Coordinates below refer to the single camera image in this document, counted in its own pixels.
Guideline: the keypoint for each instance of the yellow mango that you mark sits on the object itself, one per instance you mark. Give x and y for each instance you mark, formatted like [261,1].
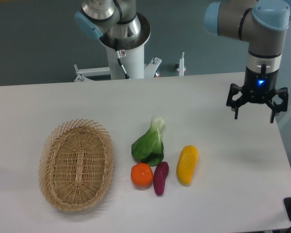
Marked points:
[186,164]

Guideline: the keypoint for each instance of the green bok choy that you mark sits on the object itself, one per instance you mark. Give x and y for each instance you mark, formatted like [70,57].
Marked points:
[149,147]

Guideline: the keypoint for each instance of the woven wicker basket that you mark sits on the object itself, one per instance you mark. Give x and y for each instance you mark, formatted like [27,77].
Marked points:
[76,165]

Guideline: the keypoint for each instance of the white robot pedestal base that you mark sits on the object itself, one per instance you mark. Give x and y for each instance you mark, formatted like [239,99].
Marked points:
[125,48]

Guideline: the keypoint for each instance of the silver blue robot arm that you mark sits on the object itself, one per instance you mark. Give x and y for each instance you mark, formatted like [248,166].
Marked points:
[261,23]

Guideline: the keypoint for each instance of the purple sweet potato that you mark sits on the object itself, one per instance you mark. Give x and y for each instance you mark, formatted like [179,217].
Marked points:
[159,178]

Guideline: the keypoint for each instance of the orange fruit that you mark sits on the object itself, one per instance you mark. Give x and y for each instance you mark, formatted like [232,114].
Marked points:
[141,174]

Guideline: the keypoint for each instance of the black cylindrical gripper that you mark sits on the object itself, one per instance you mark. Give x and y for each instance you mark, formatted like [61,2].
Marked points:
[258,87]

